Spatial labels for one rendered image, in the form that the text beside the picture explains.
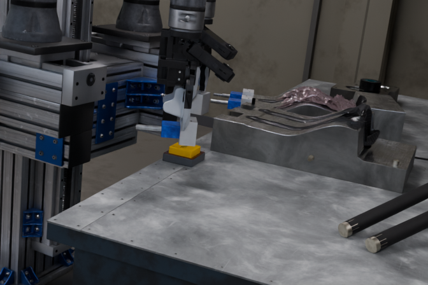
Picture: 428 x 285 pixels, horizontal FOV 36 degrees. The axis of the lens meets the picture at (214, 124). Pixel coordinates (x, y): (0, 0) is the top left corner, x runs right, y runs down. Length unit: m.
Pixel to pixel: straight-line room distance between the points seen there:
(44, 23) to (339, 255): 0.94
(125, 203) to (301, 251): 0.37
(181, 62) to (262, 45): 3.51
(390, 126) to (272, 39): 2.87
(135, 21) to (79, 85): 0.51
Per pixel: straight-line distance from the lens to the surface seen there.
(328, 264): 1.22
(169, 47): 1.41
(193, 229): 1.27
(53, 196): 2.12
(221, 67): 1.42
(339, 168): 1.67
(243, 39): 4.95
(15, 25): 1.75
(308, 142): 1.68
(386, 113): 2.06
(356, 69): 4.49
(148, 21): 2.14
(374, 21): 4.44
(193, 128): 1.44
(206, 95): 1.73
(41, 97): 1.72
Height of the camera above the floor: 1.31
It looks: 14 degrees down
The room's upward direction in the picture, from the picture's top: 7 degrees clockwise
